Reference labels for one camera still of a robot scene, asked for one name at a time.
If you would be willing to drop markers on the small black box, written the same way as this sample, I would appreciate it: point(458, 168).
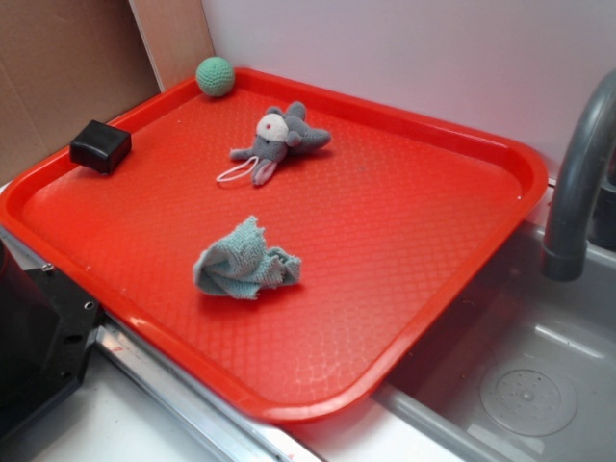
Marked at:
point(100, 147)

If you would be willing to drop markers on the grey plush toy animal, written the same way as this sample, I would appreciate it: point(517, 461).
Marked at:
point(278, 135)

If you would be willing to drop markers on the red plastic tray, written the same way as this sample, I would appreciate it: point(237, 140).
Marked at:
point(391, 220)

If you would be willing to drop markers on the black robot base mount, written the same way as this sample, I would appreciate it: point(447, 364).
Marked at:
point(48, 325)

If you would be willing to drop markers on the brown cardboard panel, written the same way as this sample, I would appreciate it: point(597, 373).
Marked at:
point(64, 63)

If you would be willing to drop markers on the grey plastic sink basin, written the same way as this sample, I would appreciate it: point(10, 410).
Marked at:
point(518, 367)

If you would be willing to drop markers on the crumpled light blue cloth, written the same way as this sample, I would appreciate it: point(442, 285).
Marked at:
point(241, 264)

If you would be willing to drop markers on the grey sink faucet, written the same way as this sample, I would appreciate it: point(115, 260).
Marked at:
point(583, 202)

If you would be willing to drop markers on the green crocheted ball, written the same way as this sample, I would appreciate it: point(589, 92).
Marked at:
point(215, 77)

